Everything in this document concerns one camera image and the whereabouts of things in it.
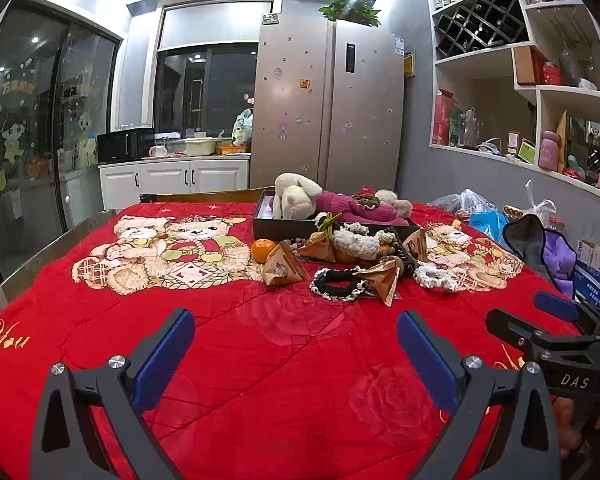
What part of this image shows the clear glass jar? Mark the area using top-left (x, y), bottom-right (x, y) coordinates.
top-left (461, 107), bottom-right (481, 147)

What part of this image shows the pink bottle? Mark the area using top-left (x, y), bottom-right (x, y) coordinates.
top-left (538, 131), bottom-right (562, 171)

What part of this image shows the brown bead bracelet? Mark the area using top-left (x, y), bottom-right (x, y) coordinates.
top-left (375, 230), bottom-right (417, 276)

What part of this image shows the white wall shelf unit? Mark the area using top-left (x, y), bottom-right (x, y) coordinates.
top-left (422, 0), bottom-right (600, 206)

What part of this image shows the printed plastic bag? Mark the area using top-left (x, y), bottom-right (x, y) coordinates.
top-left (231, 108), bottom-right (255, 147)

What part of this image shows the diamond lattice wine rack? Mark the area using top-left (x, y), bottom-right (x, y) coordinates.
top-left (432, 0), bottom-right (533, 58)

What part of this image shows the magenta plush toy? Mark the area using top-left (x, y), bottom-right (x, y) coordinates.
top-left (314, 191), bottom-right (411, 226)

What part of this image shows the tall red gift box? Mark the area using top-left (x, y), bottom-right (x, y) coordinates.
top-left (432, 89), bottom-right (456, 147)

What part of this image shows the wooden chair back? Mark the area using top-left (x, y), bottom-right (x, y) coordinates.
top-left (139, 186), bottom-right (277, 205)

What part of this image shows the silver double-door refrigerator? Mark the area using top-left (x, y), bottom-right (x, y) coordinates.
top-left (249, 16), bottom-right (406, 196)

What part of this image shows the cream plastic basin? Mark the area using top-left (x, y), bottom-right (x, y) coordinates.
top-left (182, 137), bottom-right (219, 157)

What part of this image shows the black microwave oven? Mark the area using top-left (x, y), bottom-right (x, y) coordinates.
top-left (96, 129), bottom-right (155, 165)

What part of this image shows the grey and purple cloth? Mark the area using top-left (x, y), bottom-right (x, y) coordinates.
top-left (502, 214), bottom-right (578, 299)

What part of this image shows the blue and white carton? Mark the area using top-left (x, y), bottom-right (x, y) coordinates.
top-left (574, 239), bottom-right (600, 314)

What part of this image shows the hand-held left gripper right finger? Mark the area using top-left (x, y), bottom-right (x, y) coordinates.
top-left (396, 310), bottom-right (563, 480)

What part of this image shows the black lace-edged scrunchie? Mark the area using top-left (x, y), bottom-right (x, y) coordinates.
top-left (309, 267), bottom-right (369, 304)

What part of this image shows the brown pyramid packet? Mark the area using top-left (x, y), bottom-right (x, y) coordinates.
top-left (262, 240), bottom-right (309, 288)
top-left (296, 235), bottom-right (337, 263)
top-left (355, 256), bottom-right (405, 307)
top-left (402, 227), bottom-right (429, 263)

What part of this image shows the clear plastic bag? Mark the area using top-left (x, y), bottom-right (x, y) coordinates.
top-left (430, 190), bottom-right (497, 222)

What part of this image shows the white kitchen cabinet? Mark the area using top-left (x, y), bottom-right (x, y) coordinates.
top-left (98, 154), bottom-right (251, 211)

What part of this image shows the blue plastic bag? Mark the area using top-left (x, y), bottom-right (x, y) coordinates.
top-left (467, 210), bottom-right (511, 252)

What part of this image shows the red bear print blanket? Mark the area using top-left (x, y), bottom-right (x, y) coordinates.
top-left (0, 201), bottom-right (588, 480)

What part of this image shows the dark kitchen window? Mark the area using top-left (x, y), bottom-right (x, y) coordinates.
top-left (155, 42), bottom-right (259, 136)

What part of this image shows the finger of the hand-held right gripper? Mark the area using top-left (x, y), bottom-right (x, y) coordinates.
top-left (486, 308), bottom-right (583, 363)
top-left (533, 291), bottom-right (600, 331)

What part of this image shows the beige fluffy plush toy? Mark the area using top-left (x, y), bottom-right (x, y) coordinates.
top-left (375, 189), bottom-right (414, 217)

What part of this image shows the green potted plant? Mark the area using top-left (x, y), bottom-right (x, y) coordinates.
top-left (316, 0), bottom-right (382, 28)

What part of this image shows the white fluffy scrunchie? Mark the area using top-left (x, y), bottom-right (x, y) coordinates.
top-left (332, 223), bottom-right (384, 262)

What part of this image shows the person's right hand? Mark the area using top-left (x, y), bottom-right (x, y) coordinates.
top-left (552, 397), bottom-right (584, 461)

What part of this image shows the green bow hair tie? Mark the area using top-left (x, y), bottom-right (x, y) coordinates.
top-left (314, 211), bottom-right (342, 233)

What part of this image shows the sliding glass door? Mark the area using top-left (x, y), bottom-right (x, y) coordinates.
top-left (0, 0), bottom-right (126, 281)

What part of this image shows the white lace scrunchie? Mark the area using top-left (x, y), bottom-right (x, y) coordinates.
top-left (412, 262), bottom-right (461, 294)

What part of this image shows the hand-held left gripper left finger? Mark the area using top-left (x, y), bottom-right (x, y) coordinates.
top-left (30, 308), bottom-right (197, 480)

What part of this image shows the white plush toy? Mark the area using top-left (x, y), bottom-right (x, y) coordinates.
top-left (271, 172), bottom-right (324, 221)

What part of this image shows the white plastic bag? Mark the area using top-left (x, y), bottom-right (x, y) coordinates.
top-left (522, 180), bottom-right (557, 227)

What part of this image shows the dark rectangular tray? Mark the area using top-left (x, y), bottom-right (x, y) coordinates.
top-left (252, 189), bottom-right (422, 244)

